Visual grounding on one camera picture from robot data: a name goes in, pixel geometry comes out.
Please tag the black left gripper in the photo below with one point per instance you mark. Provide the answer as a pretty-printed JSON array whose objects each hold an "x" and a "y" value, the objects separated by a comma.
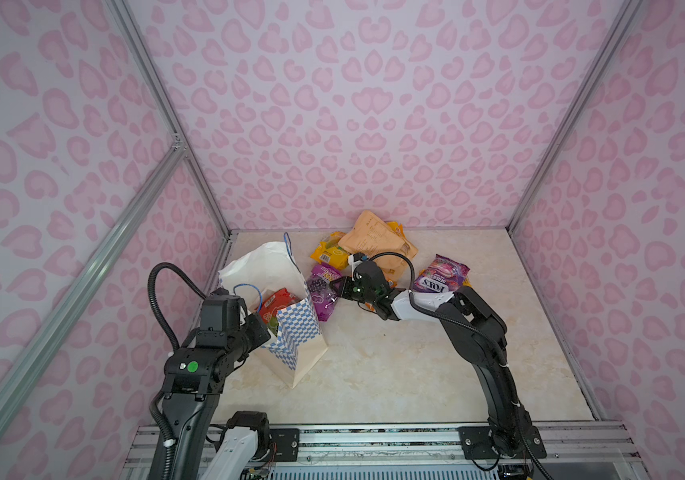
[{"x": 260, "y": 332}]

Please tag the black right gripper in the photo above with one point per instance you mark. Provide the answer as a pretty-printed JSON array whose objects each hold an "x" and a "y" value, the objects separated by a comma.
[{"x": 344, "y": 291}]

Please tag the purple grape snack bag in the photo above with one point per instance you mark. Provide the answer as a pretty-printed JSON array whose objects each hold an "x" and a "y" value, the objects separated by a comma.
[{"x": 321, "y": 294}]

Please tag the red fruit candy bag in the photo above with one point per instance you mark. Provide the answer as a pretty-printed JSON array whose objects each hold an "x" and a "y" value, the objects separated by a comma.
[{"x": 275, "y": 302}]

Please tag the white blue checkered paper bag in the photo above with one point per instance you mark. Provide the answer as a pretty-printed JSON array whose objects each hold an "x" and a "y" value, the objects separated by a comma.
[{"x": 270, "y": 281}]

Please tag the purple Fox's candy bag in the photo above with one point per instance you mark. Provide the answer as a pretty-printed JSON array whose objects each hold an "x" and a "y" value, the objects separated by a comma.
[{"x": 443, "y": 275}]

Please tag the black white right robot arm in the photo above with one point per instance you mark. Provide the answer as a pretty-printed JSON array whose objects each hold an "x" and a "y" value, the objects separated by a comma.
[{"x": 478, "y": 335}]

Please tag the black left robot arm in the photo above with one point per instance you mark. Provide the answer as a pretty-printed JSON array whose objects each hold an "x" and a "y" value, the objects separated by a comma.
[{"x": 194, "y": 379}]

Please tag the yellow snack bag left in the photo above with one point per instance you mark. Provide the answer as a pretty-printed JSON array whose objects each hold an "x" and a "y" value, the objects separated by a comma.
[{"x": 330, "y": 253}]

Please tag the orange snack bag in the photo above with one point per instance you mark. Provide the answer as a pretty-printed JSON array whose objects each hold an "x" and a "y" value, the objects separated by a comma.
[{"x": 396, "y": 268}]

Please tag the beige paper snack pouch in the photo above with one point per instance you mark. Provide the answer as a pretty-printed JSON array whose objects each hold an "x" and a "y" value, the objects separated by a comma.
[{"x": 371, "y": 235}]

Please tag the yellow orange snack behind pouch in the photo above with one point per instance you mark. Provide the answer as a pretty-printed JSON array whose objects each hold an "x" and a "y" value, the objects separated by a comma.
[{"x": 405, "y": 235}]

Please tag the aluminium frame strut left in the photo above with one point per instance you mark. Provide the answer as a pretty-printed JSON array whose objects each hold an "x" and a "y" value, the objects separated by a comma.
[{"x": 33, "y": 362}]

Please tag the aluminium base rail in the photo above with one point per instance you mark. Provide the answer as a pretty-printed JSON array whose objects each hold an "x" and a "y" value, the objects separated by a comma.
[{"x": 563, "y": 450}]

